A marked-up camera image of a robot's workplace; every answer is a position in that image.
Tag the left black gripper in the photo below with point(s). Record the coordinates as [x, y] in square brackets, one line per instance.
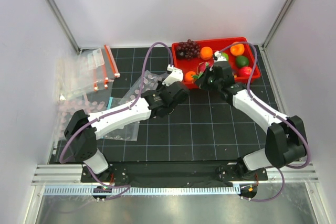
[160, 86]

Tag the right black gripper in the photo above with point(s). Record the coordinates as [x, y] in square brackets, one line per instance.
[201, 83]

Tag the pink dragon fruit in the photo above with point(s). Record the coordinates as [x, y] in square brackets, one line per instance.
[201, 69]

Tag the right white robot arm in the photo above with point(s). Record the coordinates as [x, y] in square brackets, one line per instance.
[285, 136]

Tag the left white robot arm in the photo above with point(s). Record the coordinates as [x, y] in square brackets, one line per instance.
[83, 130]

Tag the clear blue-zip bag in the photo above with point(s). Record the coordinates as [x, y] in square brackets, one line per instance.
[128, 132]

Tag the stack of orange-zip bags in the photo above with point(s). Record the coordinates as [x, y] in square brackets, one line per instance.
[90, 71]

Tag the pink-dotted bag on table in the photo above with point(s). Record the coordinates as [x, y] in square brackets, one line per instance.
[73, 111]

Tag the light green bumpy fruit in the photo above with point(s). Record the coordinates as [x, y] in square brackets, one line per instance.
[225, 55]

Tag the red apple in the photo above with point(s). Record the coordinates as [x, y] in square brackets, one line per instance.
[245, 72]

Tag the dark green lime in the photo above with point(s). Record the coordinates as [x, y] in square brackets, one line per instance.
[242, 61]

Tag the orange tangerine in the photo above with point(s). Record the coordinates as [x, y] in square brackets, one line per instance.
[206, 53]
[190, 76]
[237, 49]

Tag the orange tangerine at front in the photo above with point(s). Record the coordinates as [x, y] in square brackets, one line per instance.
[190, 76]

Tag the red plastic tray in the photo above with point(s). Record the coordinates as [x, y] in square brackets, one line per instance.
[216, 44]

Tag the orange tangerine at back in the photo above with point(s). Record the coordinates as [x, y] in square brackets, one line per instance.
[237, 49]

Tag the dark purple grape bunch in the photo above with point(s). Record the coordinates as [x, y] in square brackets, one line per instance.
[187, 50]

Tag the black grid mat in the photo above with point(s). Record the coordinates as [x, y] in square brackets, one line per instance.
[204, 127]

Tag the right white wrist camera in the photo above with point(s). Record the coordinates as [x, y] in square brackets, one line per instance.
[218, 57]

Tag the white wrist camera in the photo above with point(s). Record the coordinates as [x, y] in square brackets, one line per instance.
[175, 74]
[218, 57]

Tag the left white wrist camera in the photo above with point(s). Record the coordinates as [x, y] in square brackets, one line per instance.
[175, 74]

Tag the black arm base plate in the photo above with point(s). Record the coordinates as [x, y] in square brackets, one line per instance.
[174, 171]

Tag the perforated metal rail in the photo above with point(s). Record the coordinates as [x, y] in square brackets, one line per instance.
[94, 190]

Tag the right aluminium corner post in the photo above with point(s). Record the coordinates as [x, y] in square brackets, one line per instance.
[280, 17]

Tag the aluminium corner post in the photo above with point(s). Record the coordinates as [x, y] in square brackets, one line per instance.
[280, 17]
[64, 26]

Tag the aluminium front frame bar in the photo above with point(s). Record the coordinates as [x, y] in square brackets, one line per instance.
[57, 174]

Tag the left aluminium corner post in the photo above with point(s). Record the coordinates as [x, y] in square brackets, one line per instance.
[64, 26]

